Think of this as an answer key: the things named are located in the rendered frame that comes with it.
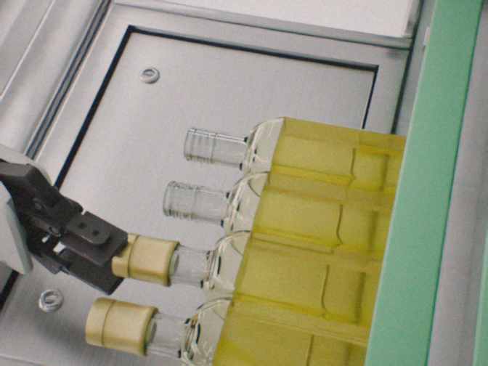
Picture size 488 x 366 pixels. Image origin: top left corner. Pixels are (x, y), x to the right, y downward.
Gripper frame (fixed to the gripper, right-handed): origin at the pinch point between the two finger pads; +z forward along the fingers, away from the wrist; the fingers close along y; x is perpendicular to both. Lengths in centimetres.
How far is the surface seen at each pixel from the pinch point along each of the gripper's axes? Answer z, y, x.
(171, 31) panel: -16.8, -12.8, 32.7
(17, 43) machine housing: -32.2, -16.5, 24.6
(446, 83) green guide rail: 18.1, 14.3, 16.9
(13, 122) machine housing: -23.5, -14.0, 14.1
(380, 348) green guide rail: 23.3, 14.4, -2.8
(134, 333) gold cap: 6.7, 1.3, -4.4
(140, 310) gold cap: 6.1, 1.5, -2.8
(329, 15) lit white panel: -3.2, -12.5, 44.0
